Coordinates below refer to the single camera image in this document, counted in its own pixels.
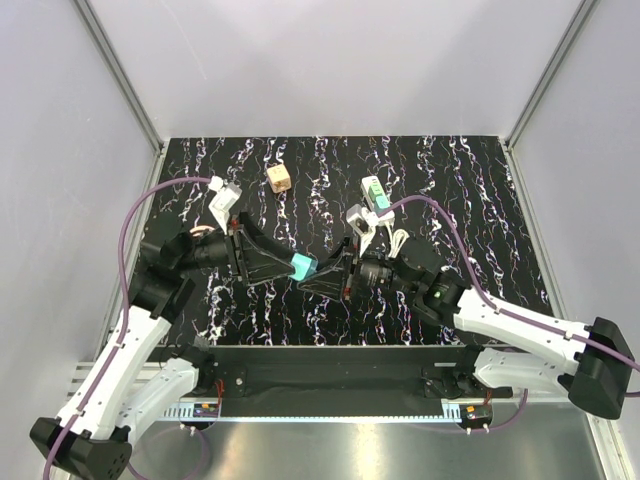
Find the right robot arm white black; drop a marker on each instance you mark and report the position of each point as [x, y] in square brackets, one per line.
[590, 363]

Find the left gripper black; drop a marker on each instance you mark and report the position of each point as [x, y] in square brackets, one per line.
[248, 262]

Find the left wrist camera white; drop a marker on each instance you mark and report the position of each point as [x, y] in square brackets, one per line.
[226, 194]

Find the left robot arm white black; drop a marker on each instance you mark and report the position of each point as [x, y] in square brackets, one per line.
[94, 434]

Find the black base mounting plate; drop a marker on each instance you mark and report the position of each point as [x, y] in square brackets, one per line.
[329, 383]

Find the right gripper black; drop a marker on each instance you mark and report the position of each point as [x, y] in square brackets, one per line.
[337, 284]

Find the light teal charger cube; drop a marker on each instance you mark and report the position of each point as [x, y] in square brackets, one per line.
[381, 203]

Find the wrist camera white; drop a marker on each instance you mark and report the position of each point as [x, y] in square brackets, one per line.
[364, 224]
[226, 194]

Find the beige cube socket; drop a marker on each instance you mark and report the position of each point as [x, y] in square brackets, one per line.
[279, 178]

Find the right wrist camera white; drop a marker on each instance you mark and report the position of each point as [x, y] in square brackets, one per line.
[364, 224]

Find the green usb charger plug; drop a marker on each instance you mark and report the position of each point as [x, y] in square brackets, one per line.
[375, 190]

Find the dark teal charger plug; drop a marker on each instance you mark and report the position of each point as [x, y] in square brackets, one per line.
[304, 267]

